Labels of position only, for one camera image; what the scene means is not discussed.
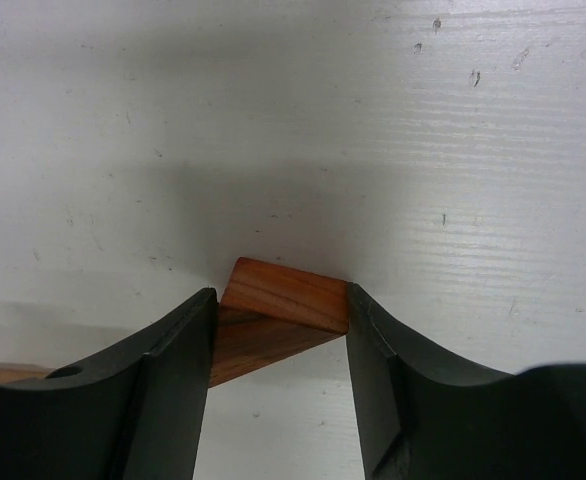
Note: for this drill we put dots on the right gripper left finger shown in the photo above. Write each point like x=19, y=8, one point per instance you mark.
x=131, y=411

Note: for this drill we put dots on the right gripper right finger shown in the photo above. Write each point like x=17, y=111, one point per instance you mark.
x=424, y=412

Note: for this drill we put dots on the long light wood block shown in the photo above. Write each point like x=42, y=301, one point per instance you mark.
x=10, y=374

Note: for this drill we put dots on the red-brown wood triangle block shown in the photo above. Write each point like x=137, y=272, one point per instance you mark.
x=269, y=312

